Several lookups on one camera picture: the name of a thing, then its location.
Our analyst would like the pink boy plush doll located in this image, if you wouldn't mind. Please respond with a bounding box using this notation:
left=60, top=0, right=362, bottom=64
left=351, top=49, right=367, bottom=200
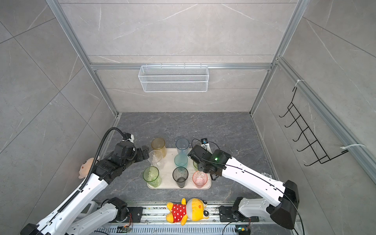
left=78, top=158, right=94, bottom=179

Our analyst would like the white wire mesh basket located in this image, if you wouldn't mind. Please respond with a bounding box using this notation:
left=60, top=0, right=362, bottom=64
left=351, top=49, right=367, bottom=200
left=138, top=65, right=210, bottom=93

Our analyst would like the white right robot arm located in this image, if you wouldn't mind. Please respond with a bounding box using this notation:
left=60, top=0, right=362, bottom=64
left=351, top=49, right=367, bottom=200
left=188, top=145, right=300, bottom=230

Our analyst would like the dark grey plastic cup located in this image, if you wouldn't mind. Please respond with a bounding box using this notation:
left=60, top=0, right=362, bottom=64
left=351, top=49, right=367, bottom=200
left=172, top=166, right=189, bottom=188

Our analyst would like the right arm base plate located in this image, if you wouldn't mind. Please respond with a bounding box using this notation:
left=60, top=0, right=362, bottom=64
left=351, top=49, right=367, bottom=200
left=218, top=206, right=259, bottom=222

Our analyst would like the yellow bear plush toy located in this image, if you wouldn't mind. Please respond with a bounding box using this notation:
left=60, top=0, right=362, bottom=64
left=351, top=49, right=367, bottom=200
left=165, top=198, right=209, bottom=226

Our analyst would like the blue plastic cup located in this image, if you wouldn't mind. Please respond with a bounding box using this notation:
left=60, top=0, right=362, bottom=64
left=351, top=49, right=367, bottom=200
left=175, top=138, right=190, bottom=156

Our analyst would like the black wire hook rack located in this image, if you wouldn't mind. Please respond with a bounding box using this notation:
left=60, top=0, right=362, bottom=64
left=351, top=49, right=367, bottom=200
left=279, top=87, right=349, bottom=167

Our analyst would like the tall green plastic cup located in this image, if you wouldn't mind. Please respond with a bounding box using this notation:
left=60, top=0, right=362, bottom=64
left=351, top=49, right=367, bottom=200
left=143, top=166, right=162, bottom=188

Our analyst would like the white digital timer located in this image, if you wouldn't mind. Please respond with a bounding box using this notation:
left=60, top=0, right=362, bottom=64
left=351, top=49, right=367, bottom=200
left=78, top=201, right=98, bottom=218

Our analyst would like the clear plastic cup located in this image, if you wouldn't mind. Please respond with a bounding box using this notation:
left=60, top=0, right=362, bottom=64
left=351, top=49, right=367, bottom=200
left=148, top=150, right=164, bottom=170

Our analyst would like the pink plastic cup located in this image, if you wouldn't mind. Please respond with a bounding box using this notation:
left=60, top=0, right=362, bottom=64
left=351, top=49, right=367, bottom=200
left=193, top=171, right=208, bottom=189

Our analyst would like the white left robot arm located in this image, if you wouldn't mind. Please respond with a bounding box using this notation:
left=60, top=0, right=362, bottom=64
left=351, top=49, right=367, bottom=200
left=20, top=127, right=149, bottom=235

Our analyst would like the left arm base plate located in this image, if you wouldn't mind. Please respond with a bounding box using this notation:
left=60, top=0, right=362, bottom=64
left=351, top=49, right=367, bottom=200
left=125, top=207, right=144, bottom=223

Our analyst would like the short green plastic cup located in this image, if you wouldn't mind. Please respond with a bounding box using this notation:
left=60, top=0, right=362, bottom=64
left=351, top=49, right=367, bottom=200
left=193, top=161, right=198, bottom=170

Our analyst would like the teal plastic cup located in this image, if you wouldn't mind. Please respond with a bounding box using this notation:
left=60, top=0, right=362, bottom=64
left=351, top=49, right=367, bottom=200
left=174, top=154, right=188, bottom=168

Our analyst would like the tall amber plastic cup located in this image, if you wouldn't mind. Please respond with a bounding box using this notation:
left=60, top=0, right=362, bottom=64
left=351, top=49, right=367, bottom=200
left=151, top=138, right=167, bottom=158

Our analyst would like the beige plastic tray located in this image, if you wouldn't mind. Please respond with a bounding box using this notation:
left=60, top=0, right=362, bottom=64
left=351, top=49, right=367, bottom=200
left=147, top=148, right=212, bottom=190

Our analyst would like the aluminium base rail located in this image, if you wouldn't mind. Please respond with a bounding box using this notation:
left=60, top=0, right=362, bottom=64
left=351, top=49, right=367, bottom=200
left=57, top=202, right=303, bottom=227

